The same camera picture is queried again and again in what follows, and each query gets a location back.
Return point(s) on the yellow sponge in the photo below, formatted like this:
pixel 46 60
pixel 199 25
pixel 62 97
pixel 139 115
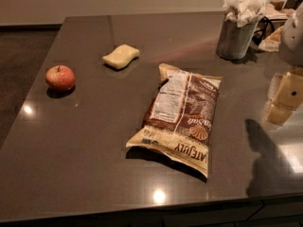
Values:
pixel 121 56

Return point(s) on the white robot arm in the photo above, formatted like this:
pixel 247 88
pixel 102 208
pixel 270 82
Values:
pixel 291 44

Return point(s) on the brown chip bag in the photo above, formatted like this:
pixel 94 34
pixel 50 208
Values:
pixel 179 121

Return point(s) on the red apple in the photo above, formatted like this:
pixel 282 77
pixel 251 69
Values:
pixel 60 78

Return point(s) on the clutter behind table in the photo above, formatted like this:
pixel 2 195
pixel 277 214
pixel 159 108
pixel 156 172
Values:
pixel 267 35

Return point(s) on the metal bucket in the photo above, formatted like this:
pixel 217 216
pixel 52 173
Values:
pixel 234 41

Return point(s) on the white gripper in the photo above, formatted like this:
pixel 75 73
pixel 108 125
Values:
pixel 293 44

